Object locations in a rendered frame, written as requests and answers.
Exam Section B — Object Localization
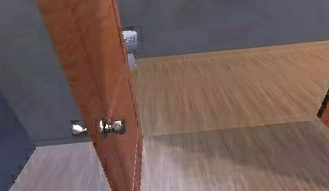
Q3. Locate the silver round door knob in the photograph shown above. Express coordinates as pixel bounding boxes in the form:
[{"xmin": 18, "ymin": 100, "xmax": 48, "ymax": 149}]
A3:
[
  {"xmin": 98, "ymin": 116, "xmax": 127, "ymax": 137},
  {"xmin": 71, "ymin": 119, "xmax": 89, "ymax": 137}
]

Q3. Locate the brown wooden room door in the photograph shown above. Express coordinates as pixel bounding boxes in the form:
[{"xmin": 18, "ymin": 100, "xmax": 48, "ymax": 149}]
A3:
[{"xmin": 34, "ymin": 0, "xmax": 150, "ymax": 191}]

